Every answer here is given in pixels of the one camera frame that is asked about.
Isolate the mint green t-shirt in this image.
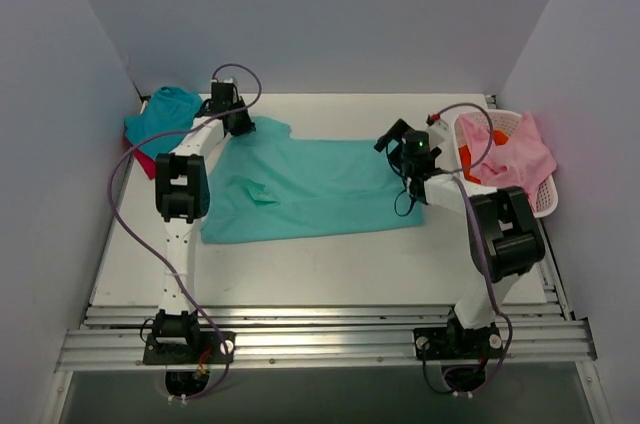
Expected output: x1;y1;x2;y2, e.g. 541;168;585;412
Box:
200;117;424;245

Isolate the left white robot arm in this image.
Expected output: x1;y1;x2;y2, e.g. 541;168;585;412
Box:
151;78;255;363

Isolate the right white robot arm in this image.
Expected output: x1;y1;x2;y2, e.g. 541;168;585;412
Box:
374;119;546;357

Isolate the folded teal t-shirt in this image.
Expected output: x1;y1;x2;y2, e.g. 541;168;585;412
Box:
124;87;203;145

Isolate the orange t-shirt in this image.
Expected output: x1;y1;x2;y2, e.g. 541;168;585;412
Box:
458;126;508;185

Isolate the white plastic laundry basket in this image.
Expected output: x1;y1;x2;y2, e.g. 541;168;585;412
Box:
453;110;558;218

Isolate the folded red t-shirt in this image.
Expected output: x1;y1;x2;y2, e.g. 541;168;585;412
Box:
133;149;156;180

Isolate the pink t-shirt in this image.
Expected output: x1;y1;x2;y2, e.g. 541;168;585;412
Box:
458;113;557;211

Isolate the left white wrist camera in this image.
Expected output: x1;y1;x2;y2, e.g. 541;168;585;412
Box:
211;76;238;86

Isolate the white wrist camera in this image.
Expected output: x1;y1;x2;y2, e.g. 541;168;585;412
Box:
426;114;451;148
211;76;238;86

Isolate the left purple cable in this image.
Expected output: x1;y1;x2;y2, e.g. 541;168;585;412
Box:
108;63;263;398

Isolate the black looped cable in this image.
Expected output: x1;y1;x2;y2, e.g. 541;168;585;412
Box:
385;143;419;218

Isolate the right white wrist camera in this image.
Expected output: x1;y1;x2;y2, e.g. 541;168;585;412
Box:
426;114;451;148

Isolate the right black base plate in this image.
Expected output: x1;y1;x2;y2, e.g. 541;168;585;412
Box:
412;326;503;361

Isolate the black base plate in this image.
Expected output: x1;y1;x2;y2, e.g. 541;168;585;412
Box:
142;331;236;366
412;326;503;361

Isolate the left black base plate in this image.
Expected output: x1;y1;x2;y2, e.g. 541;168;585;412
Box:
142;331;236;366

